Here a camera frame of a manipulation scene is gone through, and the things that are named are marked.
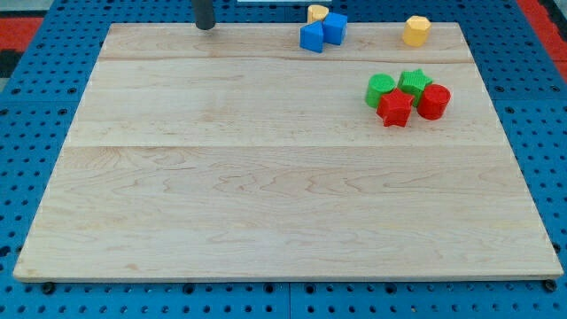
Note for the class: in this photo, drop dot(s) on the blue cube block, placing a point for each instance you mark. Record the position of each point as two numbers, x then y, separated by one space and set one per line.
334 28

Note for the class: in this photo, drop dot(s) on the yellow hexagon block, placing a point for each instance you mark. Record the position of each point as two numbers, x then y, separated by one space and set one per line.
416 31

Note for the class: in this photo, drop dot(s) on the light wooden board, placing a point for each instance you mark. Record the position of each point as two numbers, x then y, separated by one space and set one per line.
232 155

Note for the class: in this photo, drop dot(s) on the red star block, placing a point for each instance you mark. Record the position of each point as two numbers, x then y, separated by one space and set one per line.
394 108

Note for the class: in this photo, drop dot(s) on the green cylinder block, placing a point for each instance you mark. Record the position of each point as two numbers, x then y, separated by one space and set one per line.
378 85

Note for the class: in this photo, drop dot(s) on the blue triangular prism block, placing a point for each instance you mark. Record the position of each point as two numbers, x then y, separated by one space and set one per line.
311 37

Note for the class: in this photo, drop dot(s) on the yellow heart block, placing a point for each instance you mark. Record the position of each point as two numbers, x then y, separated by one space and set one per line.
316 12

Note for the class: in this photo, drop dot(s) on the green star block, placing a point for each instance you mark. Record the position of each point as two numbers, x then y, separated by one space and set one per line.
414 83

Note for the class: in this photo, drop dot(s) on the red cylinder block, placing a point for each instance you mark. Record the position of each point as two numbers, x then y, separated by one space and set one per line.
433 102

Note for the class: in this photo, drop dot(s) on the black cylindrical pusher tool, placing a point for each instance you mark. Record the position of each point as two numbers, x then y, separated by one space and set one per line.
204 14

